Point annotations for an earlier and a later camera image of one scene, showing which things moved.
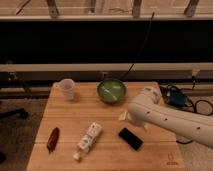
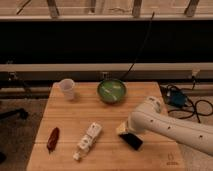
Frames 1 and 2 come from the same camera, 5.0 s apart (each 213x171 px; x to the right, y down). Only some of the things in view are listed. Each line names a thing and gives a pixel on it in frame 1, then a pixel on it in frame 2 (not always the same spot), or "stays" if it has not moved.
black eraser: x=131 y=138 stays
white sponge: x=122 y=116 → x=122 y=129
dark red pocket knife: x=52 y=140 stays
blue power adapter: x=177 y=98 stays
